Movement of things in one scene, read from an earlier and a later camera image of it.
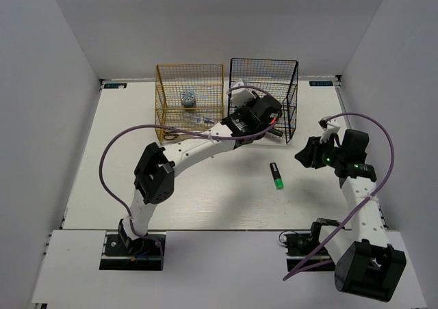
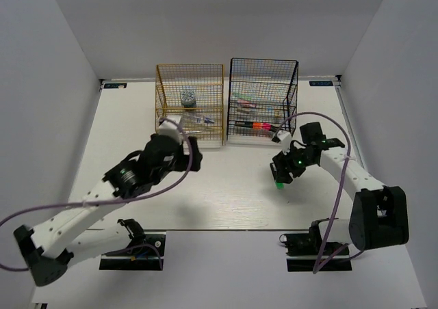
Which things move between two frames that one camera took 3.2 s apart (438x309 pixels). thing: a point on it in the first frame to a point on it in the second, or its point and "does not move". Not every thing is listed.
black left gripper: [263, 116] to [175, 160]
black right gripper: [311, 152] to [281, 161]
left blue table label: [114, 85] does not move
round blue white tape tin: [187, 99] does not move
